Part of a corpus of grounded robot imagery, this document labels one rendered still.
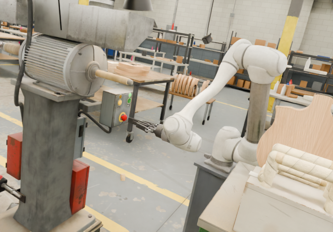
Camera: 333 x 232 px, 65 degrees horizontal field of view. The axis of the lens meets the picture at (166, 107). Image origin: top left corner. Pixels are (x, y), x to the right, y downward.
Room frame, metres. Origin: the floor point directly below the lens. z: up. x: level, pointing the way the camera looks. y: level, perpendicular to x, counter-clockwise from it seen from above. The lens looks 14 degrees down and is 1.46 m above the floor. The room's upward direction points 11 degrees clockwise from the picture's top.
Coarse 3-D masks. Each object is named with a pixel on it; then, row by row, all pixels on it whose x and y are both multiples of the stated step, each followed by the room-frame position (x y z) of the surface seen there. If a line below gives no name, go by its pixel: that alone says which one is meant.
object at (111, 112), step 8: (120, 88) 1.57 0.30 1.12; (104, 96) 1.43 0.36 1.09; (112, 96) 1.41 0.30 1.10; (104, 104) 1.43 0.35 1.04; (112, 104) 1.40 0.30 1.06; (128, 104) 1.51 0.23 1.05; (80, 112) 1.46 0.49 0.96; (104, 112) 1.43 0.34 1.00; (112, 112) 1.40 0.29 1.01; (120, 112) 1.45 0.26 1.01; (128, 112) 1.52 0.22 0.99; (104, 120) 1.42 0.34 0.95; (112, 120) 1.40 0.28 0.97; (120, 120) 1.45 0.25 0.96; (104, 128) 1.45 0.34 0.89
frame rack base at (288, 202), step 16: (256, 192) 0.69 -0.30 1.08; (272, 192) 0.67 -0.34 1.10; (288, 192) 0.69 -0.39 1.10; (304, 192) 0.70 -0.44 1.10; (320, 192) 0.72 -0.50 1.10; (240, 208) 0.70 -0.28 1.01; (256, 208) 0.68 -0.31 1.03; (272, 208) 0.66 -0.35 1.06; (288, 208) 0.65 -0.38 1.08; (304, 208) 0.63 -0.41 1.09; (320, 208) 0.63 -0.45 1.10; (240, 224) 0.70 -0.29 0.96; (256, 224) 0.68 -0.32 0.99; (272, 224) 0.66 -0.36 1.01; (288, 224) 0.64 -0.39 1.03; (304, 224) 0.62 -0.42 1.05; (320, 224) 0.61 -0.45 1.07
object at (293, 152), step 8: (280, 144) 0.77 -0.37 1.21; (280, 152) 0.76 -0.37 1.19; (288, 152) 0.75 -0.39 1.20; (296, 152) 0.74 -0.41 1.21; (304, 152) 0.74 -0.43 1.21; (304, 160) 0.73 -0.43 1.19; (312, 160) 0.72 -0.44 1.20; (320, 160) 0.71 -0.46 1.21; (328, 160) 0.71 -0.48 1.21; (328, 168) 0.70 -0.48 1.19
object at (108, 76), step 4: (96, 72) 1.20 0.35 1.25; (100, 72) 1.19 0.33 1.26; (104, 72) 1.19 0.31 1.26; (108, 72) 1.18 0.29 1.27; (100, 76) 1.19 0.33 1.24; (104, 76) 1.18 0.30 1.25; (108, 76) 1.17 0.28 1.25; (112, 76) 1.16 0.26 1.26; (116, 76) 1.15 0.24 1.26; (120, 76) 1.15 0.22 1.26; (112, 80) 1.16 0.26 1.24; (116, 80) 1.15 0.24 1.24; (120, 80) 1.14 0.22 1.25; (124, 80) 1.13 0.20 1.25
